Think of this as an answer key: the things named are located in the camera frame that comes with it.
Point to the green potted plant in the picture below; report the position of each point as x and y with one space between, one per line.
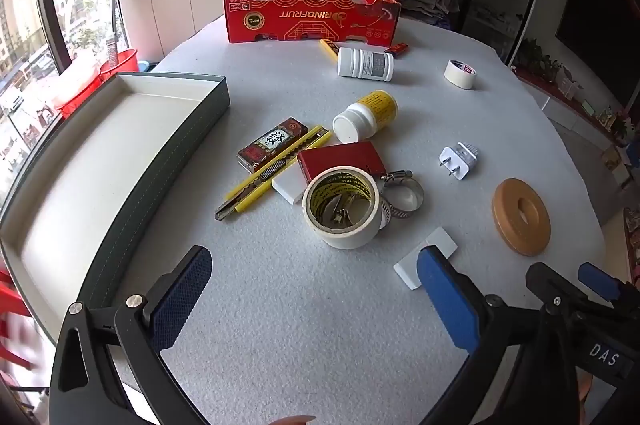
537 57

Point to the round wooden disc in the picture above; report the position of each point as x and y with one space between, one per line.
505 220

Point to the pile of folded clothes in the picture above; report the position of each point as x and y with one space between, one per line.
430 2

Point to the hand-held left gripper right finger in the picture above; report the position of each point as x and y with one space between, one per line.
447 300

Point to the white plug adapter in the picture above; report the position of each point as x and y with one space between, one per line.
457 157

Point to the yellow utility knife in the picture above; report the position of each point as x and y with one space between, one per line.
248 200

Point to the red bucket with lid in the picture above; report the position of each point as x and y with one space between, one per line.
80 100

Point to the person's left hand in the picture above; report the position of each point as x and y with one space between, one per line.
295 421

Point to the short yellow printed stick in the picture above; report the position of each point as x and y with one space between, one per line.
328 48

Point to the large white tape roll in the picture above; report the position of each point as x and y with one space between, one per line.
345 237

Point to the red basin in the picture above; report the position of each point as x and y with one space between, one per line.
122 62

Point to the white eraser block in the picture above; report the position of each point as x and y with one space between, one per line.
289 189
407 272

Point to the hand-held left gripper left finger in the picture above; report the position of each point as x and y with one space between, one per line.
182 295

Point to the dark wall screen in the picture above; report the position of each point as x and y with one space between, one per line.
600 15

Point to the blue basin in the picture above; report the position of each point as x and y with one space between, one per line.
143 66

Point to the small red cylinder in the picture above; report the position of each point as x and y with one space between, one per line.
397 49

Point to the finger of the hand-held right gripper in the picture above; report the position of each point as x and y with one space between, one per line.
602 283
545 282

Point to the small white tape roll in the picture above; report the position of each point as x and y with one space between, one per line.
452 75

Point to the patterned card box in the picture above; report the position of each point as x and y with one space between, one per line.
270 142

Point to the low red white cabinet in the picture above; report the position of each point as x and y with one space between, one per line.
575 115

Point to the white pill bottle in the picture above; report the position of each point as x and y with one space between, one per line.
355 62

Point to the red cardboard box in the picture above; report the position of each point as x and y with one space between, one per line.
310 12

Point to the yellow label pill bottle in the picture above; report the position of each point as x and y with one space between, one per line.
375 105

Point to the red case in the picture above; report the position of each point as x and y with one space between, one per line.
340 157

